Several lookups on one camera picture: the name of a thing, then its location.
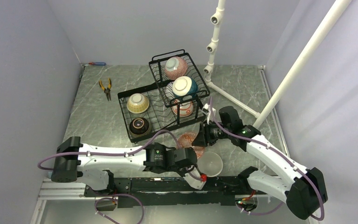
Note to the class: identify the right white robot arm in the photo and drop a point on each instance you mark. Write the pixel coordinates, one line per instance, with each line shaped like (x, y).
(302, 189)

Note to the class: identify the teal white bowl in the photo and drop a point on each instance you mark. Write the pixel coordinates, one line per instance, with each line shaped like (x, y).
(184, 87)

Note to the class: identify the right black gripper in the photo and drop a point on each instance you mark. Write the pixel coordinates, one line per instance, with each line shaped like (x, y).
(204, 138)

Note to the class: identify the orange zigzag bowl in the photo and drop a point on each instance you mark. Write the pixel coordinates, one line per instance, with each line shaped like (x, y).
(184, 109)

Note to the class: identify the white pvc pipe frame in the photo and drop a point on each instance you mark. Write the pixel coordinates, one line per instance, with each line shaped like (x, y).
(308, 23)

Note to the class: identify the black blue banded bowl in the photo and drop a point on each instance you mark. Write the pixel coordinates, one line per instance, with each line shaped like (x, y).
(139, 127)

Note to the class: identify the pink floral bowl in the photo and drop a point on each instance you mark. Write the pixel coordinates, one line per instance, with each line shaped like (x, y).
(175, 67)

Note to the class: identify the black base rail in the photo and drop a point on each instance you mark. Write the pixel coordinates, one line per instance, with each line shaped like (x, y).
(222, 190)

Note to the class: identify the yellow handled pliers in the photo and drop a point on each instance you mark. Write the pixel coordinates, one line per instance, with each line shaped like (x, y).
(106, 89)

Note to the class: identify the red blue screwdriver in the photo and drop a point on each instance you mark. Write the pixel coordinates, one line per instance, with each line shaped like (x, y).
(97, 63)

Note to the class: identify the red geometric pattern bowl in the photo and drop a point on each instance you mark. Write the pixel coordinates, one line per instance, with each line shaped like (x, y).
(187, 139)

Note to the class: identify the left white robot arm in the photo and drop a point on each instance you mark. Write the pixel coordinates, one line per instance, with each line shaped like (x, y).
(94, 166)

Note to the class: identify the black wire dish rack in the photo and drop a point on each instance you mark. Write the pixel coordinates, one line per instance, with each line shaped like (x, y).
(160, 113)

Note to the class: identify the yellow sun pattern bowl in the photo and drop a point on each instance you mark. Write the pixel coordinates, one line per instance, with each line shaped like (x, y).
(137, 103)

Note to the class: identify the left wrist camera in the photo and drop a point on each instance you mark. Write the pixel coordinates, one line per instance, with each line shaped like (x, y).
(194, 180)

